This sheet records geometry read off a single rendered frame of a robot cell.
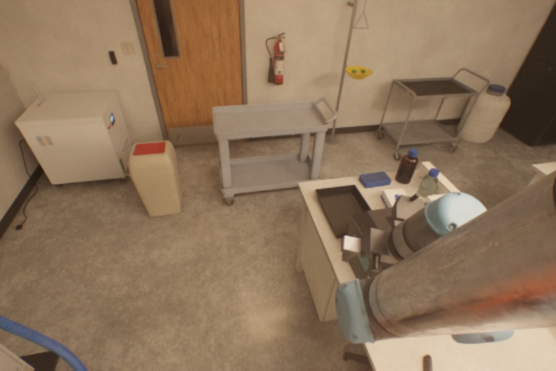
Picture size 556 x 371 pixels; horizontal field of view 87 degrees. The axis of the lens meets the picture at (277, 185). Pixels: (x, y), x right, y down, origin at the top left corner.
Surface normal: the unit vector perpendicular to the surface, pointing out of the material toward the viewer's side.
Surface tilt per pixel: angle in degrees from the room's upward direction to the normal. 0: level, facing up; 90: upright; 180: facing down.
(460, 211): 25
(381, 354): 0
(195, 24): 90
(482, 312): 104
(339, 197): 0
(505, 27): 90
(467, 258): 87
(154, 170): 84
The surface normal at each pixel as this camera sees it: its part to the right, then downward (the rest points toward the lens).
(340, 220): 0.04, -0.77
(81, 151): 0.21, 0.63
